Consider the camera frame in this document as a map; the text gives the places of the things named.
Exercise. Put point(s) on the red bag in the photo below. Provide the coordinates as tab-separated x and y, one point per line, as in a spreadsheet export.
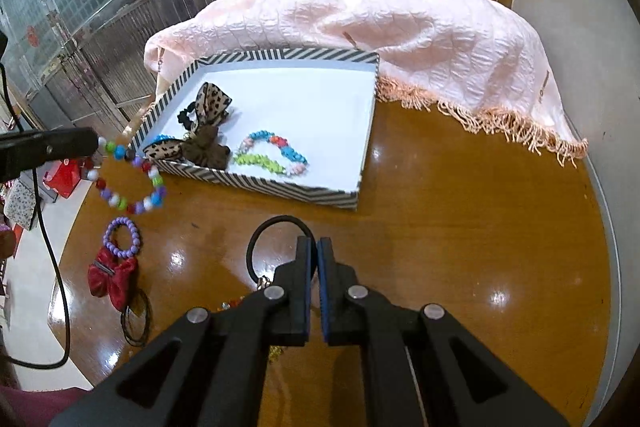
62	179

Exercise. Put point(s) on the striped cardboard box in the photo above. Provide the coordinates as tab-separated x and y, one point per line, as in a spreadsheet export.
310	117

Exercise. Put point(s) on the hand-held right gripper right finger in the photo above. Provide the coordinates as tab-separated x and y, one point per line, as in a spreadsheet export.
322	297

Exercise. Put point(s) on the pink fringed blanket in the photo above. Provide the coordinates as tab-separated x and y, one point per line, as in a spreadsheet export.
375	17

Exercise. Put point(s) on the brown hair bow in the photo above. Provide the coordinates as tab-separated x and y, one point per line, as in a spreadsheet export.
205	149

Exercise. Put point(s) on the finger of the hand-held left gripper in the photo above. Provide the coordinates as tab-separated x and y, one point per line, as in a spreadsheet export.
50	149

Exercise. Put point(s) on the leopard print hair bow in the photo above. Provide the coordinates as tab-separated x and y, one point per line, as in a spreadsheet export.
212	104

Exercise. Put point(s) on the metal gate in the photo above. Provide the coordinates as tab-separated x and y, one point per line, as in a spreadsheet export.
125	22

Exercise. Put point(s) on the patterned fabric bag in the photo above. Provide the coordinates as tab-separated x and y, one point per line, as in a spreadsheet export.
22	204

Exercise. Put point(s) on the red hair bow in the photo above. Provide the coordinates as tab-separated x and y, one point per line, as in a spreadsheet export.
112	279

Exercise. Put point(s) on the person's maroon clothing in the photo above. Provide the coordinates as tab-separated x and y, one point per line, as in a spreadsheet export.
35	407

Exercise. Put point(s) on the black scrunchie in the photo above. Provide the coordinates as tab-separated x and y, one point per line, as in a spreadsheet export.
186	117

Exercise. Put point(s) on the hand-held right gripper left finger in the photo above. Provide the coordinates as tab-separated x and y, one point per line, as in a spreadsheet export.
302	287

